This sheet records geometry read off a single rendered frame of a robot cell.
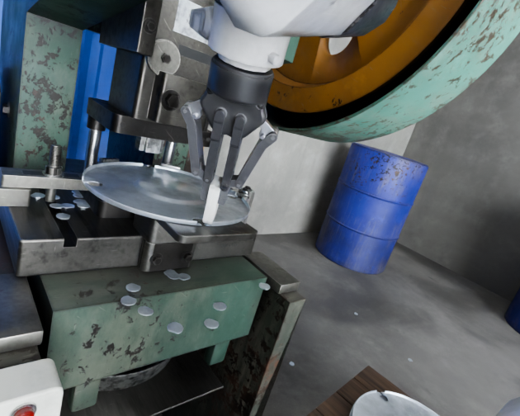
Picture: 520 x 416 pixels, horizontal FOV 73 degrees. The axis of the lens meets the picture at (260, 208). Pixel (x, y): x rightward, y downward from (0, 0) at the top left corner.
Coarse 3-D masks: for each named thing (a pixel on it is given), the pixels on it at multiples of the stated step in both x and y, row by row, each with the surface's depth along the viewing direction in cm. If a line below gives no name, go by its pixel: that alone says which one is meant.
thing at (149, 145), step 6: (138, 138) 68; (144, 138) 68; (138, 144) 68; (144, 144) 69; (150, 144) 68; (156, 144) 69; (162, 144) 71; (144, 150) 68; (150, 150) 69; (156, 150) 69; (162, 150) 71
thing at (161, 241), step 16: (144, 224) 60; (160, 224) 51; (176, 224) 50; (240, 224) 58; (144, 240) 60; (160, 240) 60; (176, 240) 48; (192, 240) 48; (208, 240) 50; (224, 240) 52; (240, 240) 55; (144, 256) 60; (160, 256) 61; (176, 256) 63; (192, 256) 66
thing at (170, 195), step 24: (96, 168) 63; (120, 168) 67; (144, 168) 72; (168, 168) 76; (96, 192) 51; (120, 192) 55; (144, 192) 58; (168, 192) 60; (192, 192) 64; (168, 216) 52; (192, 216) 55; (216, 216) 58; (240, 216) 61
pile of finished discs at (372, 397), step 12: (360, 396) 86; (372, 396) 88; (384, 396) 90; (396, 396) 90; (360, 408) 83; (372, 408) 84; (384, 408) 85; (396, 408) 86; (408, 408) 87; (420, 408) 89
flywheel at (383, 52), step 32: (416, 0) 68; (448, 0) 60; (384, 32) 73; (416, 32) 64; (448, 32) 62; (288, 64) 93; (320, 64) 85; (352, 64) 78; (384, 64) 69; (416, 64) 66; (288, 96) 88; (320, 96) 80; (352, 96) 74
